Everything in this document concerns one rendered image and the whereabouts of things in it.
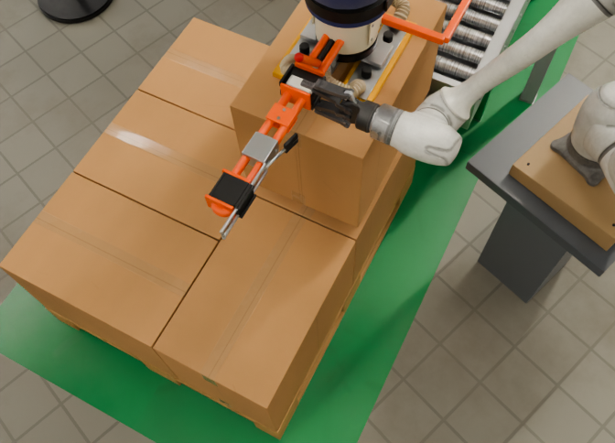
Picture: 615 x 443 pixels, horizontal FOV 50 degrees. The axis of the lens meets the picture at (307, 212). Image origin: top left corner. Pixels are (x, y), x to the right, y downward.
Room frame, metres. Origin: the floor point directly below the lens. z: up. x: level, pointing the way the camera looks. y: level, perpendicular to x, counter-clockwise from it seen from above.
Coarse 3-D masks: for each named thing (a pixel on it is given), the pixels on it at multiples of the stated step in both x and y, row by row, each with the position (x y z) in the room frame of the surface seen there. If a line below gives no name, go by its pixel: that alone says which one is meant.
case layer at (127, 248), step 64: (192, 64) 1.68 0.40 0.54; (256, 64) 1.66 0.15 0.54; (128, 128) 1.40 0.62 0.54; (192, 128) 1.38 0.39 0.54; (64, 192) 1.15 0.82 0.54; (128, 192) 1.13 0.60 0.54; (192, 192) 1.12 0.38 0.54; (256, 192) 1.10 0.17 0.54; (384, 192) 1.10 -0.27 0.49; (64, 256) 0.91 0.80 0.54; (128, 256) 0.89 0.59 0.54; (192, 256) 0.88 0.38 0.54; (256, 256) 0.86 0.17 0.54; (320, 256) 0.85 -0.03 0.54; (128, 320) 0.68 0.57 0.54; (192, 320) 0.66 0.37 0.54; (256, 320) 0.65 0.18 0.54; (320, 320) 0.67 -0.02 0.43; (192, 384) 0.55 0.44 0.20; (256, 384) 0.45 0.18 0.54
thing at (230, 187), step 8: (224, 168) 0.80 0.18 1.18; (224, 176) 0.78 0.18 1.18; (232, 176) 0.78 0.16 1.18; (240, 176) 0.78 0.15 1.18; (216, 184) 0.76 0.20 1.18; (224, 184) 0.76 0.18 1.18; (232, 184) 0.76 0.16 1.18; (240, 184) 0.76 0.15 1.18; (248, 184) 0.76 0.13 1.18; (216, 192) 0.74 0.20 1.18; (224, 192) 0.74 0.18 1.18; (232, 192) 0.74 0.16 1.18; (240, 192) 0.73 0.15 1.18; (208, 200) 0.73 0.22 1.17; (216, 200) 0.72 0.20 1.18; (224, 200) 0.72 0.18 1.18; (232, 200) 0.72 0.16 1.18; (224, 208) 0.71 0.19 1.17; (232, 208) 0.70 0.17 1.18
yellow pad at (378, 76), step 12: (384, 36) 1.26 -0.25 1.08; (396, 36) 1.28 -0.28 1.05; (408, 36) 1.28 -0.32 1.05; (396, 48) 1.24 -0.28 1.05; (360, 60) 1.21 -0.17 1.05; (396, 60) 1.20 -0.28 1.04; (360, 72) 1.16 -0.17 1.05; (372, 72) 1.16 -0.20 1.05; (384, 72) 1.16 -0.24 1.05; (372, 84) 1.12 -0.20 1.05; (360, 96) 1.08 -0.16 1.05; (372, 96) 1.08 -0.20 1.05
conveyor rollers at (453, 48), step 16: (480, 0) 1.90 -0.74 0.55; (496, 0) 1.90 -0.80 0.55; (464, 16) 1.83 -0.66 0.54; (480, 16) 1.81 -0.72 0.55; (464, 32) 1.74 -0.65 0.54; (480, 32) 1.73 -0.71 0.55; (448, 48) 1.68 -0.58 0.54; (464, 48) 1.66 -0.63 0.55; (448, 64) 1.59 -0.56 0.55; (464, 64) 1.59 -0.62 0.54
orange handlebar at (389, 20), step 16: (464, 0) 1.28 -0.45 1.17; (384, 16) 1.25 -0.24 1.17; (416, 32) 1.19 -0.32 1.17; (432, 32) 1.18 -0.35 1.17; (448, 32) 1.18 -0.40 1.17; (320, 48) 1.16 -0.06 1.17; (336, 48) 1.15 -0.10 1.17; (320, 64) 1.10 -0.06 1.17; (288, 96) 1.01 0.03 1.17; (272, 112) 0.96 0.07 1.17; (288, 112) 0.96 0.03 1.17; (288, 128) 0.92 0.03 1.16; (240, 160) 0.83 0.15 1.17
